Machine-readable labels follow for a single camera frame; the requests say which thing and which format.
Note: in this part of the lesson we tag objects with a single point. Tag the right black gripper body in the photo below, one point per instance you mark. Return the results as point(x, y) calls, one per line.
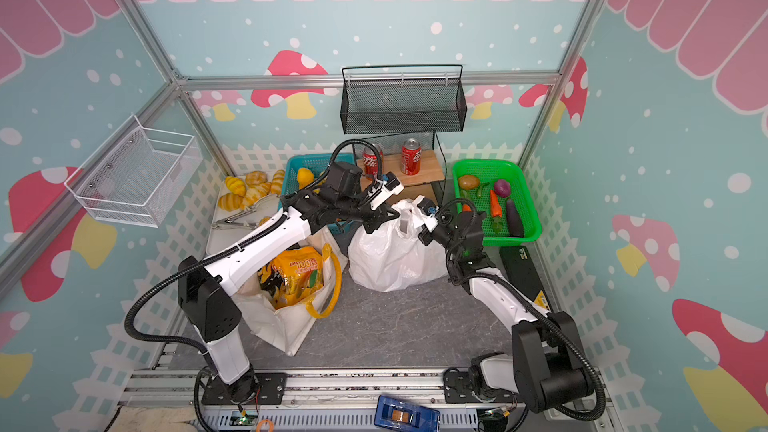
point(435, 231)

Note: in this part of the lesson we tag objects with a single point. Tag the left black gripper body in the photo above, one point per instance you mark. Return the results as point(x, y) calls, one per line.
point(358, 209)

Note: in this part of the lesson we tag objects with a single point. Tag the white plastic grocery bag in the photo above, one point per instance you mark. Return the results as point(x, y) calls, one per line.
point(393, 258)

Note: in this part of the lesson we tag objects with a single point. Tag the orange yellow snack bag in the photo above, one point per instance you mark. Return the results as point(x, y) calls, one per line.
point(302, 272)

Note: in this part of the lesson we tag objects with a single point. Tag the black yellow snack bag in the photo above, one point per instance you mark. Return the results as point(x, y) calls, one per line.
point(270, 282)

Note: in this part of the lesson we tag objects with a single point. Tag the cream canvas tote bag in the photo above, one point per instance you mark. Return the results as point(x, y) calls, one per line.
point(286, 328)

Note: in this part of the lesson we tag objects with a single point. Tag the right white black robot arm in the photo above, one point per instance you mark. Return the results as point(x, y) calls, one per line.
point(547, 367)

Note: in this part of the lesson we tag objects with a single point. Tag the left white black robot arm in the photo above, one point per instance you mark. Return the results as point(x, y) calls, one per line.
point(206, 287)

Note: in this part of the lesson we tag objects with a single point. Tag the left red soda can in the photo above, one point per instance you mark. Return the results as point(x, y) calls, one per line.
point(371, 157)

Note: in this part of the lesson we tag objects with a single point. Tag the red soda can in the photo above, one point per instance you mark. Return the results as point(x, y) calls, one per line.
point(371, 157)
point(411, 157)

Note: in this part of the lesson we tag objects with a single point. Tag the orange carrot toy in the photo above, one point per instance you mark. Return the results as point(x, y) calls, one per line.
point(495, 206)

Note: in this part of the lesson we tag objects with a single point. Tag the brown potato toy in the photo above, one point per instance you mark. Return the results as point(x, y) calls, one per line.
point(468, 182)

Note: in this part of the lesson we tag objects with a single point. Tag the dark eggplant toy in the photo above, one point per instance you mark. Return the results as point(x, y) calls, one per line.
point(514, 221)

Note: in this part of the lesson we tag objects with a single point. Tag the purple onion toy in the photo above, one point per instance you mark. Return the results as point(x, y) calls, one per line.
point(502, 188)

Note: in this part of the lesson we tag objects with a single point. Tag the teal plastic fruit basket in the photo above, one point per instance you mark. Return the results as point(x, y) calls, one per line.
point(316, 163)

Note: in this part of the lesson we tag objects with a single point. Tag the black flat box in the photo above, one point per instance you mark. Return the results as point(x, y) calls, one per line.
point(520, 271)

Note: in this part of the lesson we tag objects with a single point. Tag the green plastic vegetable basket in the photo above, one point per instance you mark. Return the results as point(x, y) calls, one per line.
point(488, 171)

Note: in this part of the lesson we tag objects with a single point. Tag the right red soda can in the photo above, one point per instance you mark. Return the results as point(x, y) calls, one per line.
point(411, 157)

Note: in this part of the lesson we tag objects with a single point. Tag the metal tongs on tray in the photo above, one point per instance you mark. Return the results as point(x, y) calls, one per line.
point(248, 218)

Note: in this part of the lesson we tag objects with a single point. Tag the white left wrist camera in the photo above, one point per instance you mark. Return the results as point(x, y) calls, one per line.
point(382, 189)

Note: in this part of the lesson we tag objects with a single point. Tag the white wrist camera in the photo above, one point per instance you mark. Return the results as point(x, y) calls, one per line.
point(424, 211)
point(382, 189)

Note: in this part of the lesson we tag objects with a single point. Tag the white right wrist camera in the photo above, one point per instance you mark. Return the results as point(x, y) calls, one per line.
point(424, 211)

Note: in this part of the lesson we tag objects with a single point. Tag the black wire wooden shelf rack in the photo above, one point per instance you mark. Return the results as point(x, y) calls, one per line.
point(431, 179)

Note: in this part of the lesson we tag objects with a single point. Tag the black wire wall basket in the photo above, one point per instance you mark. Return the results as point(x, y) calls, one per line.
point(403, 98)

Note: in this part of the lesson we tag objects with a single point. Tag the blue device on rail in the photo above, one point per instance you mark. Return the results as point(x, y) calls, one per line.
point(396, 415)

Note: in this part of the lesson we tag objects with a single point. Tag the white wire wall basket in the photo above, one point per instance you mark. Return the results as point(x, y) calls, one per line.
point(136, 176)

